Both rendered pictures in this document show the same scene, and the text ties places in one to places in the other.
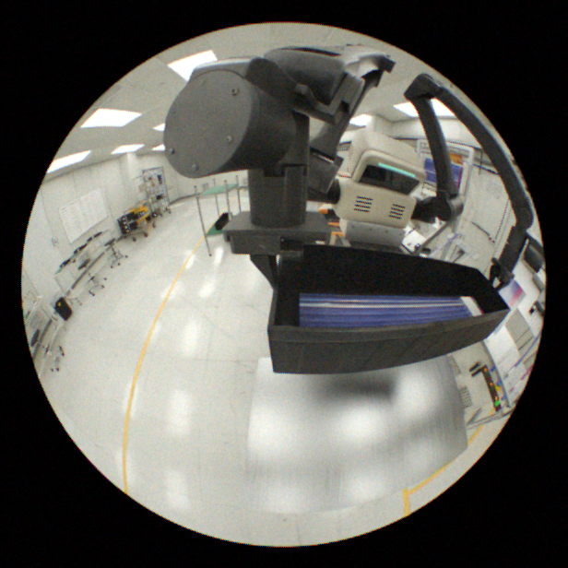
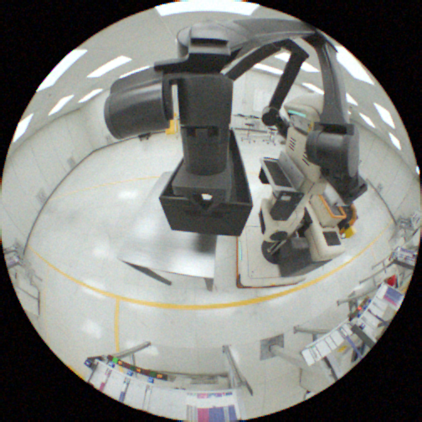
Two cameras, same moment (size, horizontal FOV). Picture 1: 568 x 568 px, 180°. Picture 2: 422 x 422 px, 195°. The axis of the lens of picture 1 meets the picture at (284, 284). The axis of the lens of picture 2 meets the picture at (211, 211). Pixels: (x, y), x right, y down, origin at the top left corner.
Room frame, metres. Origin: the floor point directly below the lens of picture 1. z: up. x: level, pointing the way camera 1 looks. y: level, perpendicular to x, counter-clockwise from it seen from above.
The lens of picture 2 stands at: (0.14, -0.71, 1.27)
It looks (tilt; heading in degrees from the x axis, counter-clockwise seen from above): 49 degrees down; 92
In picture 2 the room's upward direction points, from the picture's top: straight up
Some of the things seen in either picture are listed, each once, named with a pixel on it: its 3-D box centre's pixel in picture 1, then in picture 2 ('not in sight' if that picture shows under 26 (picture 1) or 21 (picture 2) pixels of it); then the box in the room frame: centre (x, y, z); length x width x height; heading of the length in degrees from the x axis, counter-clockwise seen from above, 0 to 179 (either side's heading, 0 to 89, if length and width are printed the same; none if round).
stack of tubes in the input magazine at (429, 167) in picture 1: (443, 173); not in sight; (1.36, -1.59, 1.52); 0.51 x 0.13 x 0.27; 5
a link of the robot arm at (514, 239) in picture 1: (518, 241); (199, 101); (0.13, -0.56, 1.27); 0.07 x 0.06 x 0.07; 13
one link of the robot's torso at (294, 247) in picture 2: not in sight; (280, 233); (0.56, -0.36, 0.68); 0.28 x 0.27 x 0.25; 86
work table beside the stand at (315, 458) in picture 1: (341, 431); (187, 239); (-0.05, -0.26, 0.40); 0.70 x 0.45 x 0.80; 86
